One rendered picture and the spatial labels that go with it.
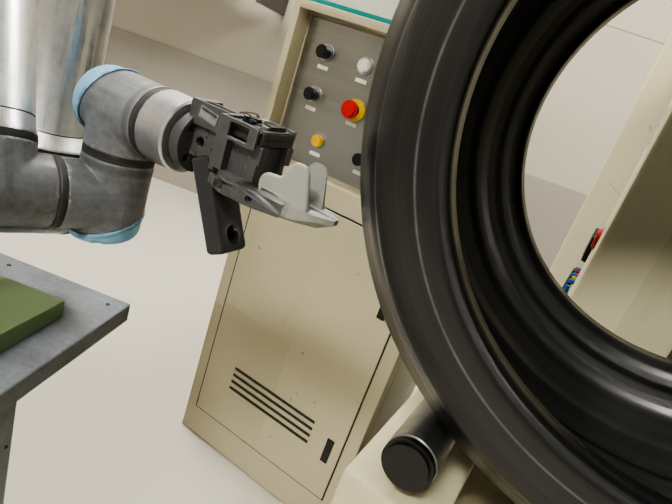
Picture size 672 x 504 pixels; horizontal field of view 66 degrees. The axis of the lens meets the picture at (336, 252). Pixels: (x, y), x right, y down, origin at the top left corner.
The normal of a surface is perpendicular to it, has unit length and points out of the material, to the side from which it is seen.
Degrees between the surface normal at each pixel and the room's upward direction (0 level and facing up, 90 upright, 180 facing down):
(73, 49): 91
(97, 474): 0
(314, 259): 90
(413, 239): 95
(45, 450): 0
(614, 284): 90
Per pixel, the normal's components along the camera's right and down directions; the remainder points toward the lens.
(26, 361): 0.31, -0.89
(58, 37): 0.21, 0.41
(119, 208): 0.66, 0.44
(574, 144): -0.18, 0.29
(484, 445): -0.58, 0.27
